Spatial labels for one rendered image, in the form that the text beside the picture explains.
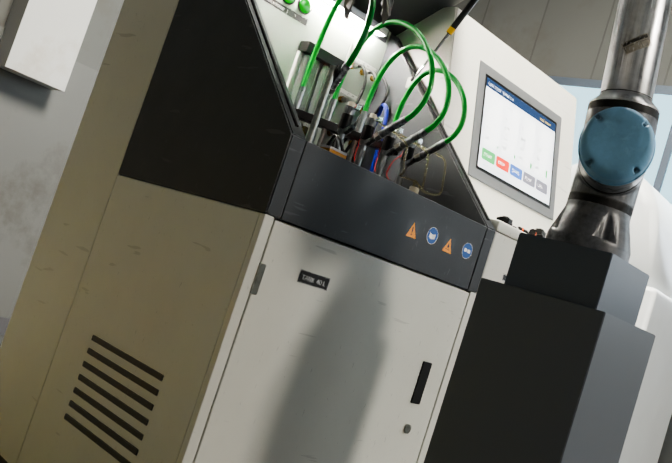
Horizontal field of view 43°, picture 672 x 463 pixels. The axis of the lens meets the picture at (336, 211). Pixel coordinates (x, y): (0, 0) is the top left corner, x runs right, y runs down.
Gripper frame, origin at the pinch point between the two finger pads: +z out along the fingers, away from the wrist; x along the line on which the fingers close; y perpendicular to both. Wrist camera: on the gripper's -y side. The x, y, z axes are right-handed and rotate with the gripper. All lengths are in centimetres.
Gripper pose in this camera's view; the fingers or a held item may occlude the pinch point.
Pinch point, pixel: (365, 14)
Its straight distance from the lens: 186.8
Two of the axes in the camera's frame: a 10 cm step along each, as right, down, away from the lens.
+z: -1.7, 7.5, 6.4
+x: 9.9, 1.0, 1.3
